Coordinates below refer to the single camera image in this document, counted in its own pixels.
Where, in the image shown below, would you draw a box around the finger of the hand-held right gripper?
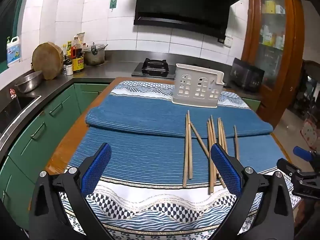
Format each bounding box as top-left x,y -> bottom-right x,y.
276,158 -> 304,180
293,146 -> 320,165

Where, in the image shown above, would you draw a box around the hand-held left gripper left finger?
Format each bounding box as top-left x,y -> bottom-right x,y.
29,142 -> 115,240

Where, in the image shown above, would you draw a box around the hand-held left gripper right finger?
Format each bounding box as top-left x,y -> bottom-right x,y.
209,142 -> 294,240

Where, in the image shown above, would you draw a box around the pile of wooden chopsticks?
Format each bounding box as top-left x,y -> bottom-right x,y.
182,110 -> 240,195

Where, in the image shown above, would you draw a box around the white plastic utensil holder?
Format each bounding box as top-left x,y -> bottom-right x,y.
171,63 -> 225,108

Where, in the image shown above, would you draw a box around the pink spotted mat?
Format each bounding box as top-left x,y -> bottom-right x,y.
300,119 -> 318,148

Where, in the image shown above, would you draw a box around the blue patterned tablecloth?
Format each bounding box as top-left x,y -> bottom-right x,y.
46,80 -> 302,240

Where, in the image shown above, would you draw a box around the green kitchen cabinets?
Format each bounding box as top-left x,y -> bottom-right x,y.
0,82 -> 262,230

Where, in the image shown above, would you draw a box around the folded blue cloth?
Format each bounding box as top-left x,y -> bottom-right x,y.
86,95 -> 273,138

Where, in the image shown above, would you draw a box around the black countertop appliance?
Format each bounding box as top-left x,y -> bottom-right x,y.
230,58 -> 265,92

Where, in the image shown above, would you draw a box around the wooden glass door cabinet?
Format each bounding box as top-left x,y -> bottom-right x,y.
241,0 -> 305,128

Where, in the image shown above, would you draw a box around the stainless steel sink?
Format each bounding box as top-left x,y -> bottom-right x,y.
0,94 -> 42,140

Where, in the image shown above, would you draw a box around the metal bowl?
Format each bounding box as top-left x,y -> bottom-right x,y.
14,70 -> 43,93

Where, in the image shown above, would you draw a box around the metal cooking pot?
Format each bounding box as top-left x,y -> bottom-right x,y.
83,43 -> 108,66

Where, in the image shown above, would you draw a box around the black gas stove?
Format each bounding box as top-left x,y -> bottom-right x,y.
132,58 -> 177,78

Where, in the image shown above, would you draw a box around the round wooden chopping block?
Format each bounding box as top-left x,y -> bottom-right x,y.
32,42 -> 63,80

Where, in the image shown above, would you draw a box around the white detergent bottle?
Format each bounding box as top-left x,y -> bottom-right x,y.
6,36 -> 20,68

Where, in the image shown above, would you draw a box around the assorted small boxes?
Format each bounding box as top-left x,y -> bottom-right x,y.
260,0 -> 286,50

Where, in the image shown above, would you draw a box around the black range hood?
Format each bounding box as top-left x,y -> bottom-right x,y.
133,0 -> 245,38

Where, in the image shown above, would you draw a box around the dark green framed window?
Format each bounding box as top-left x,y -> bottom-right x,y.
0,0 -> 28,64

